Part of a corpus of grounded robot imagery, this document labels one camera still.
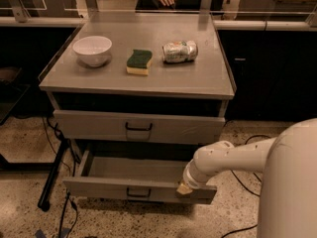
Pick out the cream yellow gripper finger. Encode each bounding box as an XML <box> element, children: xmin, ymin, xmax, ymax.
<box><xmin>176</xmin><ymin>180</ymin><xmax>193</xmax><ymax>197</ymax></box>

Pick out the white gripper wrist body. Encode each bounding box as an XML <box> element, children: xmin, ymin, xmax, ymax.
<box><xmin>182</xmin><ymin>160</ymin><xmax>215</xmax><ymax>189</ymax></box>

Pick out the grey drawer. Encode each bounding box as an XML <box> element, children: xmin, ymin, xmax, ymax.
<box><xmin>53</xmin><ymin>110</ymin><xmax>225</xmax><ymax>145</ymax></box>
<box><xmin>63</xmin><ymin>151</ymin><xmax>217</xmax><ymax>204</ymax></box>

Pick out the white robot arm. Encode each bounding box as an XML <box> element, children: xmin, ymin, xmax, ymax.
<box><xmin>177</xmin><ymin>118</ymin><xmax>317</xmax><ymax>238</ymax></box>

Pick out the grey top drawer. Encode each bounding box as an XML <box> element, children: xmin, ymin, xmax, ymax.
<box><xmin>53</xmin><ymin>110</ymin><xmax>225</xmax><ymax>145</ymax></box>

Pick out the grey metal drawer cabinet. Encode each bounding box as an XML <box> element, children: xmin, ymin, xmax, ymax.
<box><xmin>38</xmin><ymin>11</ymin><xmax>237</xmax><ymax>164</ymax></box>

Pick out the crushed silver soda can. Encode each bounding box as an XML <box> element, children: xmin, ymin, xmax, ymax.
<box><xmin>162</xmin><ymin>41</ymin><xmax>198</xmax><ymax>63</ymax></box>

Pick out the green and yellow sponge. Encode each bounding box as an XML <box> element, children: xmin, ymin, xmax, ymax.
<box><xmin>126</xmin><ymin>50</ymin><xmax>153</xmax><ymax>75</ymax></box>

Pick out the black stand leg left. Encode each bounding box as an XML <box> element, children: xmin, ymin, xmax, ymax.
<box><xmin>38</xmin><ymin>140</ymin><xmax>67</xmax><ymax>212</ymax></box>

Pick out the white ceramic bowl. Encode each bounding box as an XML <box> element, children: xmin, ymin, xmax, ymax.
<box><xmin>72</xmin><ymin>36</ymin><xmax>112</xmax><ymax>67</ymax></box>

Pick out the black floor cable right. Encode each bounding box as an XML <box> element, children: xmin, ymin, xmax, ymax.
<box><xmin>220</xmin><ymin>134</ymin><xmax>271</xmax><ymax>238</ymax></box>

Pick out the black floor cable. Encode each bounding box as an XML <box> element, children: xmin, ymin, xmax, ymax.
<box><xmin>220</xmin><ymin>134</ymin><xmax>271</xmax><ymax>238</ymax></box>
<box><xmin>41</xmin><ymin>116</ymin><xmax>79</xmax><ymax>238</ymax></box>

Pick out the black floor cable left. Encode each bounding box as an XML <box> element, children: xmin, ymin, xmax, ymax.
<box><xmin>41</xmin><ymin>116</ymin><xmax>79</xmax><ymax>238</ymax></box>

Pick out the white horizontal rail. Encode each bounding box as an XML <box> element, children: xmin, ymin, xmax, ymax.
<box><xmin>0</xmin><ymin>17</ymin><xmax>317</xmax><ymax>32</ymax></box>

